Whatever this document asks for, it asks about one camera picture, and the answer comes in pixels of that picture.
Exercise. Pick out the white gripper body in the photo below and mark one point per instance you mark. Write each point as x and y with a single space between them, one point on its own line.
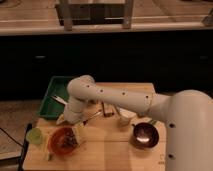
73 111

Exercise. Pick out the dark grapes bunch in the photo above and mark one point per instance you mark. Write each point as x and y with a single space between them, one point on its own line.
68 140

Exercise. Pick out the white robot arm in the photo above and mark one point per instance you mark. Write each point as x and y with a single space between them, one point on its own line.
187 116

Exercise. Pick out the red bowl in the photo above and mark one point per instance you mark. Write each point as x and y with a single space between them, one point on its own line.
54 142

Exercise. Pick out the dark purple bowl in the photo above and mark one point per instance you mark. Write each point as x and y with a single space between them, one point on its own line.
145 135

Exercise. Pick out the white fork in tray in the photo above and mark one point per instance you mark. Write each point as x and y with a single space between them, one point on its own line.
59 99

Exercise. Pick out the metal spoon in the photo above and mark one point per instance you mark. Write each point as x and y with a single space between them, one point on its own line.
91 117

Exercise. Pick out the green plastic tray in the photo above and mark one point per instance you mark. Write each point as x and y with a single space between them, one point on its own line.
50 109

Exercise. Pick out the light green cup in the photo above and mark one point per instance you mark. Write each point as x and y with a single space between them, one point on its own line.
34 136

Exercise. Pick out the white cup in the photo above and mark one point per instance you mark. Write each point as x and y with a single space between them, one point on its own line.
125 117

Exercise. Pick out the green vegetable piece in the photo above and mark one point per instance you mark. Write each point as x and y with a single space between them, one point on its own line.
152 121

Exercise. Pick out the small brown frame object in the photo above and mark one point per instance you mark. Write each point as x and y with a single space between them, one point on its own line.
107 110

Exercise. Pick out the wooden stool frame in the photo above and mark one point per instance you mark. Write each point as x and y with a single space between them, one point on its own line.
94 12

